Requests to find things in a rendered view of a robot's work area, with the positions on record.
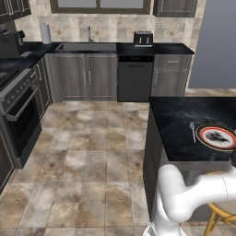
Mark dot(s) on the grey sink base cupboards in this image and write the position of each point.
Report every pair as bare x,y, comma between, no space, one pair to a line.
86,76

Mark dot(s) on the grey corner base cupboards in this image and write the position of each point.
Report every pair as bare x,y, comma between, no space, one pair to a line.
43,87

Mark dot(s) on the steel sink basin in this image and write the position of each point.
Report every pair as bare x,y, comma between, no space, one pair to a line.
87,47

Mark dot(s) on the silver fork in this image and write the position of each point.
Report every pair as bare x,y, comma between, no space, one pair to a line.
193,132

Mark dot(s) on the silver black toaster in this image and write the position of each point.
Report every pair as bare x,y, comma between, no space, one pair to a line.
143,38

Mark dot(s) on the beige wall socket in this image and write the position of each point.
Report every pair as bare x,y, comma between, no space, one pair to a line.
182,27
159,25

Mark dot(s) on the black dishwasher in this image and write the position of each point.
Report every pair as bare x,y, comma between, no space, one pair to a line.
135,80

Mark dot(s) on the grey base cupboard beside oven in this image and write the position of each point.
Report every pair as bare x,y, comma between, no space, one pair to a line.
5,162

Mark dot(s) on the grey wall cupboards run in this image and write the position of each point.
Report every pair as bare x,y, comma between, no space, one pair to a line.
14,7

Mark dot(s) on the yellow wooden stool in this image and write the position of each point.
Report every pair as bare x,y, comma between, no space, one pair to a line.
215,219

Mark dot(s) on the grey drawer and door cupboard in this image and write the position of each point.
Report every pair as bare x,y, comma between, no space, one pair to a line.
170,76

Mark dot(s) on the grey wall cupboard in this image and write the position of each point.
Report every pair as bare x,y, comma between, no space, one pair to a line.
175,7

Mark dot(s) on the black coffee machine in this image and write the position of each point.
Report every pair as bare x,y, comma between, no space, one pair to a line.
9,44

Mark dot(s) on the silver tap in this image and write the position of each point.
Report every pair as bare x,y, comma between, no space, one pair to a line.
90,33

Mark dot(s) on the black oven with hob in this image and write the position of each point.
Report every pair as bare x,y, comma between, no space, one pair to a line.
20,120

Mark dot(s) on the dark grey kitchen island cabinet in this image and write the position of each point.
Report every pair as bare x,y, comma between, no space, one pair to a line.
152,166

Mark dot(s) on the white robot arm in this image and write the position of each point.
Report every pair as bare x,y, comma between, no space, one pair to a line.
175,196

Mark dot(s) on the white paper towel roll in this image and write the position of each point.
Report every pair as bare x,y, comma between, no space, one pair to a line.
45,33

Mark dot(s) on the dark framed window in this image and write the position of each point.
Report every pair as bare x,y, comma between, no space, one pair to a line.
100,6

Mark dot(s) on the silver spoon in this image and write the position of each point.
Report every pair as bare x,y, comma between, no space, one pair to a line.
234,132

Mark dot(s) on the red rimmed patterned plate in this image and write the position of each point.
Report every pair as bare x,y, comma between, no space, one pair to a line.
216,137

